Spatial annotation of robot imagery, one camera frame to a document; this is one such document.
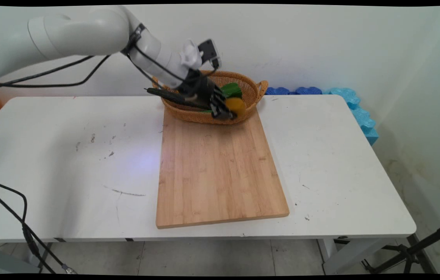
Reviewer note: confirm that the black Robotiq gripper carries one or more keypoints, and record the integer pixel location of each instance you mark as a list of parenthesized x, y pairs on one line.
[(200, 87)]

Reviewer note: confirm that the brown potato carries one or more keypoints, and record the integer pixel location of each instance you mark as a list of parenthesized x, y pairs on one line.
[(237, 105)]

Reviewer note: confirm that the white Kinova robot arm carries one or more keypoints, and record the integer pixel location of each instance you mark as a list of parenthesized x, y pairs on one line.
[(83, 33)]

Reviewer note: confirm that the green bell pepper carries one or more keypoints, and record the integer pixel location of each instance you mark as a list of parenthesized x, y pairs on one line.
[(232, 90)]

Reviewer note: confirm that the woven wicker basket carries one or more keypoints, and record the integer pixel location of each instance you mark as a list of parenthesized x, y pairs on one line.
[(251, 97)]

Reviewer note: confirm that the dark green cucumber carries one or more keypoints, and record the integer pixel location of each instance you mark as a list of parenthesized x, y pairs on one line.
[(165, 95)]

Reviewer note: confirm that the dark blue foam block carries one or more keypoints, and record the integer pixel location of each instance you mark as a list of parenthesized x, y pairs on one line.
[(308, 90), (277, 91)]

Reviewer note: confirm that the wooden cutting board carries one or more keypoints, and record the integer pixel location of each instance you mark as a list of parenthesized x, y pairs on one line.
[(220, 167)]

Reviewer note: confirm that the blue foam mats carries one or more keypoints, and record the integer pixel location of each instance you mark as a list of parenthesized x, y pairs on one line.
[(361, 116)]

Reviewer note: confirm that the white table leg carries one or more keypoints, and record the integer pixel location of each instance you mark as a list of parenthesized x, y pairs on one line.
[(42, 252), (356, 254)]

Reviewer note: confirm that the black tripod stand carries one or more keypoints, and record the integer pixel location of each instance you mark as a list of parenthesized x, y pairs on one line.
[(410, 252)]

